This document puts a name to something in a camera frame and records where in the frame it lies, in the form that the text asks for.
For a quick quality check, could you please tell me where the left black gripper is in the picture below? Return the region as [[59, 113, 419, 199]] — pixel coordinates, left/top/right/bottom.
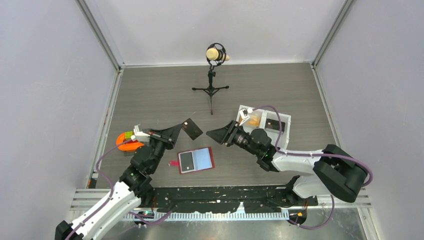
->
[[147, 124, 182, 173]]

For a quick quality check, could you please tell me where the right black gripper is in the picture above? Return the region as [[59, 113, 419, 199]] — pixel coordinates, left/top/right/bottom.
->
[[206, 120, 261, 157]]

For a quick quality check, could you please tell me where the black credit card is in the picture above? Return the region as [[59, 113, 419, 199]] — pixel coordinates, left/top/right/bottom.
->
[[182, 118, 204, 141], [264, 118, 286, 133], [179, 151, 195, 173]]

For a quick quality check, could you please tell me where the red card holder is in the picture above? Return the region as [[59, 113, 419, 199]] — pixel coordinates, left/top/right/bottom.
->
[[168, 146, 215, 175]]

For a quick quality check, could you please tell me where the orange credit card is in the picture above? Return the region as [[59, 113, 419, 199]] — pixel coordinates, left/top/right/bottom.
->
[[247, 114, 262, 128]]

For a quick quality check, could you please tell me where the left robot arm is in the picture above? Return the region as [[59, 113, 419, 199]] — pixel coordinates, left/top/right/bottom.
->
[[54, 123, 183, 240]]

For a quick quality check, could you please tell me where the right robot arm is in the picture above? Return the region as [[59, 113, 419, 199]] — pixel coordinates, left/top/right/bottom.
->
[[206, 120, 373, 205]]

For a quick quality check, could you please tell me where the white two-compartment tray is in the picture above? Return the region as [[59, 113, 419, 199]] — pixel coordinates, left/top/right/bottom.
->
[[236, 105, 292, 149]]

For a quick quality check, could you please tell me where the green toy block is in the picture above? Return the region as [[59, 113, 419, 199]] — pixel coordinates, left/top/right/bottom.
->
[[124, 131, 133, 141]]

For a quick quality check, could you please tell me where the black microphone tripod stand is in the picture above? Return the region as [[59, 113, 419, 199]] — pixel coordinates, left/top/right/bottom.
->
[[192, 42, 231, 115]]

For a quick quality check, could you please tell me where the orange curved plastic piece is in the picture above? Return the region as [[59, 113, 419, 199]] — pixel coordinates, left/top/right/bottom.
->
[[115, 132, 144, 152]]

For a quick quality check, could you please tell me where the grey studded baseplate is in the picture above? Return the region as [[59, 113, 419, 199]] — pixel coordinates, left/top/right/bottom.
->
[[123, 151, 136, 157]]

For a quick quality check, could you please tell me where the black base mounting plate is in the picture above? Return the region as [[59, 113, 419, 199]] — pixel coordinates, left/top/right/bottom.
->
[[141, 185, 318, 214]]

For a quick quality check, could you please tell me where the beige microphone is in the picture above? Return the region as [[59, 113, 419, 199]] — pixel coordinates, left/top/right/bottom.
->
[[205, 47, 230, 62]]

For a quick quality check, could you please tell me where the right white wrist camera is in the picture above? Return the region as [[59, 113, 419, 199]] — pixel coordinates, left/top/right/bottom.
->
[[238, 107, 254, 126]]

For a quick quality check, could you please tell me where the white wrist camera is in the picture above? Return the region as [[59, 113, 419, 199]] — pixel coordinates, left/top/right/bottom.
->
[[130, 124, 151, 143], [238, 107, 254, 126]]

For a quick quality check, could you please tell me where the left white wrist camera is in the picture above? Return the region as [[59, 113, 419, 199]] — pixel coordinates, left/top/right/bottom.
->
[[130, 124, 151, 143]]

